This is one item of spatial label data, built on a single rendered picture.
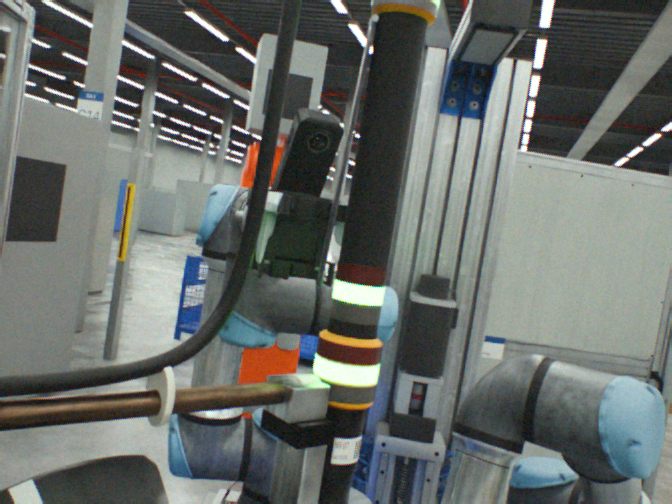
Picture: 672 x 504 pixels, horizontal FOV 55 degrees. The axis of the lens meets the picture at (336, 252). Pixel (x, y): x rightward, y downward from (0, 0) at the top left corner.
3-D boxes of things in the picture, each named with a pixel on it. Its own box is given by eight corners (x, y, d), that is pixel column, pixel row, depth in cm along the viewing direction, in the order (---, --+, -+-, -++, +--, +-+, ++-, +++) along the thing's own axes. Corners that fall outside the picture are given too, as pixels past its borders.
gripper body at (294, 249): (337, 288, 59) (305, 272, 71) (351, 196, 59) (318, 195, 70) (255, 278, 57) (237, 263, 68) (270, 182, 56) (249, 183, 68)
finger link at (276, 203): (269, 270, 48) (288, 263, 57) (281, 192, 48) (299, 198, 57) (229, 264, 48) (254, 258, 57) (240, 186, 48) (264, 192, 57)
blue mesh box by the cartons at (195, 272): (171, 339, 729) (183, 253, 723) (219, 325, 852) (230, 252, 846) (242, 355, 706) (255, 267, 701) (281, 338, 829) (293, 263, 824)
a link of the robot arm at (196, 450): (244, 494, 115) (291, 193, 111) (158, 489, 112) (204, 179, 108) (240, 466, 127) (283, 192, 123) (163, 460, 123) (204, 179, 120)
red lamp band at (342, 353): (346, 367, 40) (349, 348, 40) (303, 349, 43) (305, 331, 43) (393, 364, 43) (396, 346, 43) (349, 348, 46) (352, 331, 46)
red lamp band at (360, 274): (359, 285, 40) (362, 265, 40) (325, 275, 43) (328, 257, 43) (395, 287, 43) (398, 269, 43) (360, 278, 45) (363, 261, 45)
